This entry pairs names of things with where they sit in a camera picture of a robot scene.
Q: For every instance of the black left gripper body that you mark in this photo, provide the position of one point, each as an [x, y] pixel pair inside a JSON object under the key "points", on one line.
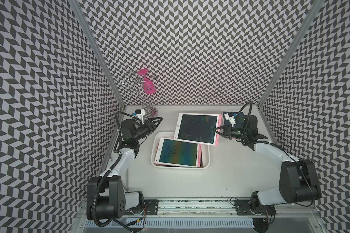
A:
{"points": [[143, 130]]}

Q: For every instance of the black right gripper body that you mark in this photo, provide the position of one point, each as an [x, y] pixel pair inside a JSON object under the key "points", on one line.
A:
{"points": [[236, 132]]}

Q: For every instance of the white plastic storage box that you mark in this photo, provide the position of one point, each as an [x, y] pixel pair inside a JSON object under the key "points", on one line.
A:
{"points": [[204, 149]]}

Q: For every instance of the pink writing tablet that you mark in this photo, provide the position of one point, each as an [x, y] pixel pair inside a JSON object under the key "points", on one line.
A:
{"points": [[239, 116], [177, 154], [198, 128]]}

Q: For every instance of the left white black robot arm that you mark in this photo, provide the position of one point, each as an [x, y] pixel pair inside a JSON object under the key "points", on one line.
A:
{"points": [[107, 199]]}

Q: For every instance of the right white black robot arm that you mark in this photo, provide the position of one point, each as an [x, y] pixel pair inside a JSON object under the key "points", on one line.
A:
{"points": [[298, 181]]}

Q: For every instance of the chrome wire jewelry stand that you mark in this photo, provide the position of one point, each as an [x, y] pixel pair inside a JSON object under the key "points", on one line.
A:
{"points": [[131, 85]]}

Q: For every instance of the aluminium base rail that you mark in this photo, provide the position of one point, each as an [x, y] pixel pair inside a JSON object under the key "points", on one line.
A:
{"points": [[223, 207]]}

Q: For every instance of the aluminium corner post left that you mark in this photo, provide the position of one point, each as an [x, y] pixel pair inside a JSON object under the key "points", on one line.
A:
{"points": [[79, 15]]}

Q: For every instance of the aluminium corner post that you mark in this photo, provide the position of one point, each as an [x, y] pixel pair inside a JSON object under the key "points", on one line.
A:
{"points": [[300, 35], [79, 15]]}

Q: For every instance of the aluminium corner post right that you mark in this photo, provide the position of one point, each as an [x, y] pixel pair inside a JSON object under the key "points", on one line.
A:
{"points": [[300, 35]]}

